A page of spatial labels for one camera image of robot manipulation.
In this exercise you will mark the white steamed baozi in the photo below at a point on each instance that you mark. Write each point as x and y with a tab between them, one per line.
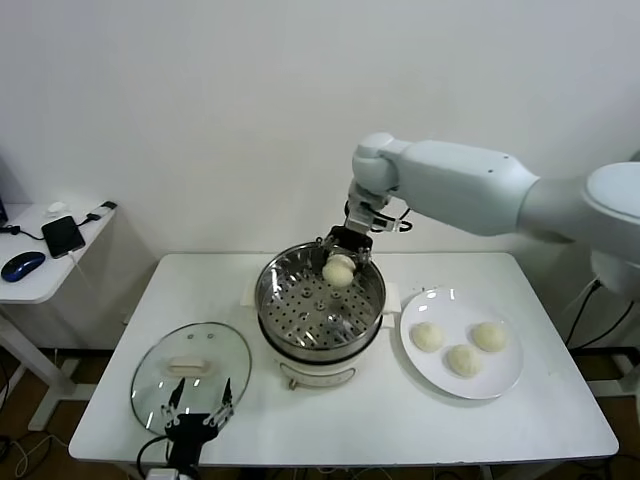
490	336
427	336
338	272
465	360

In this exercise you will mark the black smartphone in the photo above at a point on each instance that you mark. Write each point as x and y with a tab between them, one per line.
62	237

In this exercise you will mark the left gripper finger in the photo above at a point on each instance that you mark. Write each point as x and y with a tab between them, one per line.
175	400
226	402

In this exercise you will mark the stainless steel steamer pot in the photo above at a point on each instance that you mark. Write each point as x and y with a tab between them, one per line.
280	295

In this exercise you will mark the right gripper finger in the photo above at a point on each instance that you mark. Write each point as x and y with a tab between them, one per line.
361	260
322	250

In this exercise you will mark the small white earbud case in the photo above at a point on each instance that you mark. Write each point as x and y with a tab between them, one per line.
56	207

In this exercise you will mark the white round plate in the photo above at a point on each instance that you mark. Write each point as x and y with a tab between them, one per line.
465	310

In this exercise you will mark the white electric cooker base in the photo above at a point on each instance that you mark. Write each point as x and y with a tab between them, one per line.
320	372

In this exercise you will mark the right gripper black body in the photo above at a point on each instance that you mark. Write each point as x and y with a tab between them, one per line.
352	237

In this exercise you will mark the white side desk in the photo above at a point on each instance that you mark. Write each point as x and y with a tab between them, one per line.
30	290

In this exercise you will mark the black silver usb adapter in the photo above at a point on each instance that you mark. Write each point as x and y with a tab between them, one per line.
102	209

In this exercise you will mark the blue computer mouse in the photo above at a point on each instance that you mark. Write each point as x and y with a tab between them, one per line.
22	265

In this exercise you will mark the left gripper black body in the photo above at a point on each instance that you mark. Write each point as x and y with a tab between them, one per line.
192	432

